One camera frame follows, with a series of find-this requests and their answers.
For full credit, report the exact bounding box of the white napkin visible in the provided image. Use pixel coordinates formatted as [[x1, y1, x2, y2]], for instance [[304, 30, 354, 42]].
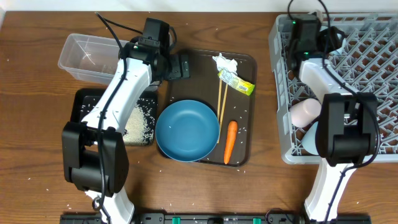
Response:
[[212, 53, 238, 75]]

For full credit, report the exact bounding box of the large dark blue plate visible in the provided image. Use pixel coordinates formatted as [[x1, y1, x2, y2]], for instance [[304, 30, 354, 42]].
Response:
[[155, 100, 220, 162]]

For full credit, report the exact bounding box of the yellow green snack wrapper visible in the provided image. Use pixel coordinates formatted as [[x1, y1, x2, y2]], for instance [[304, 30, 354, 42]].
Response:
[[218, 69, 255, 96]]

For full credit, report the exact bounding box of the white rice pile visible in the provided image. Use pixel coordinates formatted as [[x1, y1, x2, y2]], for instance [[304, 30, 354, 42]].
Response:
[[123, 97, 157, 146]]

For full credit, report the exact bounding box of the pink cup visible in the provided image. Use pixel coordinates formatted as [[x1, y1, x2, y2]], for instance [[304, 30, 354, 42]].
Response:
[[289, 98, 322, 128]]

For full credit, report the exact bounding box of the orange carrot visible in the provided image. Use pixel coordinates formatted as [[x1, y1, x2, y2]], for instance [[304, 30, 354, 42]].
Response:
[[223, 121, 238, 164]]

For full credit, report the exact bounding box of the light blue cup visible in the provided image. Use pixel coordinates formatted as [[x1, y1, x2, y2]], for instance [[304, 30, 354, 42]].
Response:
[[302, 121, 318, 156]]

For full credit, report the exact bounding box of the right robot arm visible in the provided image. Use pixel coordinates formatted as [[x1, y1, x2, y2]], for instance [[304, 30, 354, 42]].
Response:
[[287, 14, 380, 223]]

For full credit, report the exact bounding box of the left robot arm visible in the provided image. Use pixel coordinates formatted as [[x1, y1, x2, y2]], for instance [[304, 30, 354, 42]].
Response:
[[62, 40, 189, 223]]

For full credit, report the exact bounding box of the grey dishwasher rack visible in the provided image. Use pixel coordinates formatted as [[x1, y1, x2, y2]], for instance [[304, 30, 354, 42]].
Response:
[[269, 14, 397, 164]]

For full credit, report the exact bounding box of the wooden chopstick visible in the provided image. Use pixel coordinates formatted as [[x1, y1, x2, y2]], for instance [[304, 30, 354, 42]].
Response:
[[217, 79, 223, 121], [217, 84, 228, 143]]

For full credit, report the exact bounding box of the brown serving tray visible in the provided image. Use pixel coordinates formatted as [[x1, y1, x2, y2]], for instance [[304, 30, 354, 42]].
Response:
[[167, 50, 255, 167]]

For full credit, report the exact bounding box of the black tray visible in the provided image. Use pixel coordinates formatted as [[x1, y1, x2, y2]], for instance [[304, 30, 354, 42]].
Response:
[[70, 88, 157, 146]]

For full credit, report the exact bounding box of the clear plastic bin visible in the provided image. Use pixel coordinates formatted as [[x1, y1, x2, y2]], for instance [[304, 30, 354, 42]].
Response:
[[58, 34, 119, 85]]

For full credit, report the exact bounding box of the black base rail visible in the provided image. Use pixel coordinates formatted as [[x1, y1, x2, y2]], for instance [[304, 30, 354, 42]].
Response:
[[59, 207, 373, 224]]

